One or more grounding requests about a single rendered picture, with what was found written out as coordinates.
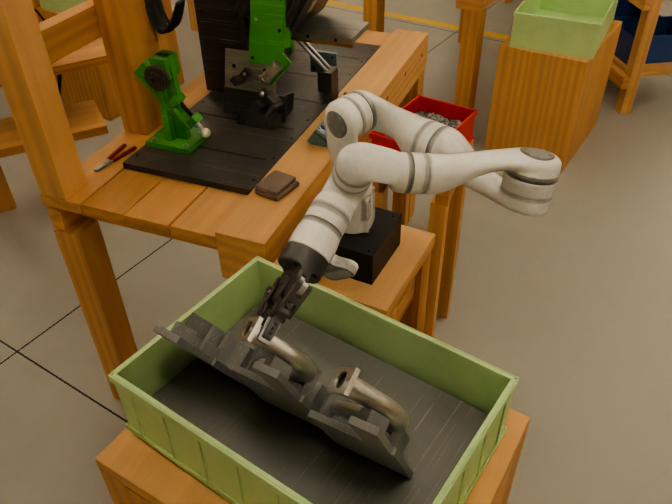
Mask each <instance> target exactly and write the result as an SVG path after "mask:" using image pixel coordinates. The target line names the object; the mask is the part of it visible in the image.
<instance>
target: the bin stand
mask: <svg viewBox="0 0 672 504"><path fill-rule="evenodd" d="M373 186H375V207H378V208H382V209H385V210H387V197H388V184H387V185H384V184H383V183H377V182H373ZM465 189H466V186H465V185H460V186H458V187H456V188H454V189H452V190H449V191H446V192H443V193H438V194H436V195H434V197H433V199H432V201H431V203H430V213H429V224H428V232H430V233H434V234H435V244H434V247H433V248H432V250H431V260H430V270H429V280H428V291H427V301H426V311H425V321H424V331H423V333H424V334H426V335H429V336H431V337H433V338H434V334H435V325H436V316H437V317H441V318H445V319H447V317H448V314H449V311H450V304H451V296H452V288H453V281H454V273H455V265H456V258H457V250H458V242H459V235H460V227H461V219H462V212H463V204H464V196H465ZM409 197H410V194H404V193H396V192H393V212H396V213H400V214H402V219H401V225H405V226H408V212H409Z"/></svg>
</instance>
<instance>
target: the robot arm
mask: <svg viewBox="0 0 672 504"><path fill-rule="evenodd" d="M325 129H326V138H327V147H328V151H329V154H330V156H331V162H332V171H331V173H330V176H329V178H328V180H327V181H326V183H325V185H324V187H323V189H322V191H321V192H320V193H319V194H318V195H317V196H316V197H315V199H314V200H313V202H312V203H311V205H310V207H309V208H308V210H307V212H306V214H305V215H304V217H303V219H302V220H301V222H300V223H299V224H298V225H297V227H296V228H295V230H294V231H293V233H292V235H291V237H290V238H289V240H288V242H287V243H286V245H285V247H284V249H283V250H282V252H281V254H280V255H279V257H278V263H279V265H280V266H281V267H282V269H283V271H284V272H283V274H282V275H281V276H280V277H279V276H278V277H277V278H276V280H275V281H274V283H273V287H272V286H270V285H269V286H268V287H267V288H266V291H265V293H264V296H263V298H262V301H261V304H260V306H259V309H258V311H257V314H258V315H259V316H261V317H262V318H264V320H263V322H262V324H261V325H262V328H261V330H260V332H259V334H258V335H257V340H258V341H259V342H261V343H263V344H264V345H270V344H271V342H272V340H273V339H274V337H275V335H276V333H277V331H278V329H279V328H280V326H281V324H283V323H284V322H285V321H286V319H288V320H290V319H291V318H292V317H293V315H294V314H295V313H296V311H297V310H298V309H299V307H300V306H301V305H302V303H303V302H304V301H305V299H306V298H307V296H308V295H309V294H310V293H311V291H312V289H313V287H311V286H310V285H308V283H311V284H316V283H318V282H320V280H321V278H322V277H323V276H325V277H326V278H328V279H330V280H341V279H347V278H351V277H354V276H355V274H356V272H357V270H358V268H359V267H358V264H357V263H356V262H355V261H353V260H351V259H347V258H343V257H340V256H338V255H336V254H335V253H336V250H337V248H338V245H339V243H340V240H341V238H342V236H343V235H344V233H347V234H359V233H368V232H369V230H370V228H371V226H372V224H373V221H374V219H375V186H373V182H377V183H383V184H388V186H389V188H390V189H391V190H392V191H393V192H396V193H404V194H438V193H443V192H446V191H449V190H452V189H454V188H456V187H458V186H460V185H465V186H467V187H469V188H471V189H472V190H474V191H476V192H478V193H480V194H481V195H483V196H485V197H487V198H489V199H490V200H492V201H494V202H496V203H498V204H500V205H502V206H503V207H505V208H507V209H509V210H512V211H514V212H517V213H520V214H523V215H527V216H541V215H544V214H545V213H546V212H547V211H548V210H549V208H550V205H551V202H552V199H553V195H554V192H555V189H556V185H557V182H558V179H559V176H560V172H561V167H562V163H561V160H560V158H559V157H557V156H556V155H555V154H553V153H551V152H549V151H546V150H543V149H538V148H534V147H532V148H529V147H517V148H504V149H492V150H482V151H475V150H474V149H473V147H472V146H471V145H470V143H469V142H468V141H467V140H466V138H465V137H464V136H463V135H462V134H461V133H460V132H459V131H457V130H456V129H454V128H452V127H450V126H447V125H444V124H442V123H439V122H436V121H434V120H430V119H427V118H424V117H422V116H419V115H417V114H414V113H412V112H410V111H407V110H404V109H402V108H400V107H397V106H395V105H393V104H392V103H390V102H388V101H386V100H384V99H382V98H380V97H378V96H377V95H375V94H373V93H370V92H368V91H365V90H355V91H351V92H349V93H347V94H345V95H344V96H342V97H340V98H338V99H336V100H334V101H332V102H330V103H329V104H328V105H327V107H326V110H325ZM369 131H377V132H380V133H383V134H385V135H388V136H390V137H392V138H393V139H394V140H395V141H396V143H397V145H398V147H399V149H400V150H401V152H399V151H396V150H394V149H391V148H387V147H383V146H380V145H376V144H372V143H364V142H358V137H360V136H362V135H364V134H365V133H367V132H369ZM497 171H504V175H503V177H501V176H499V175H498V174H496V173H494V172H497ZM291 302H292V303H291ZM268 309H270V312H268Z"/></svg>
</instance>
